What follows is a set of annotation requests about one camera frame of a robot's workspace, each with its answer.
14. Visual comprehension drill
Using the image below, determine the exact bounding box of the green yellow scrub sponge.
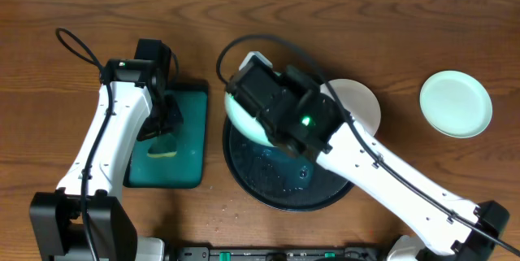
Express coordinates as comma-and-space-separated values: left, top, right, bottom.
147, 133, 177, 159

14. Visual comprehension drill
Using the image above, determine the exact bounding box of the mint plate bottom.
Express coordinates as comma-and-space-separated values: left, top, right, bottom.
224, 85, 281, 147

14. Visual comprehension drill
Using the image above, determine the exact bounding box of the mint plate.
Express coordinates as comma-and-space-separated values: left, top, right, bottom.
419, 70, 493, 138
224, 85, 281, 147

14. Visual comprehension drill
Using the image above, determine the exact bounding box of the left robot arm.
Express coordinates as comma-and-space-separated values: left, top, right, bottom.
29, 56, 171, 261

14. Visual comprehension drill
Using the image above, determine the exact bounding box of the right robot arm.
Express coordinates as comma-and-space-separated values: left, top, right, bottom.
224, 51, 509, 260

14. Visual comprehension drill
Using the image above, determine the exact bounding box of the black rectangular water tray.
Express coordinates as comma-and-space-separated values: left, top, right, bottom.
123, 84, 208, 189

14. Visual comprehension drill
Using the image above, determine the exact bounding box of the black round serving tray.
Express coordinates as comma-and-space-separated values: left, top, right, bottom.
223, 119, 353, 211

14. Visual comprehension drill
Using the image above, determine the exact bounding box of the white plate top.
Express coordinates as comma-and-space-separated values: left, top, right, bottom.
329, 79, 381, 137

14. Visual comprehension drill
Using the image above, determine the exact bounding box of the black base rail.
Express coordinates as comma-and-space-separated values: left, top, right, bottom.
167, 246, 384, 261

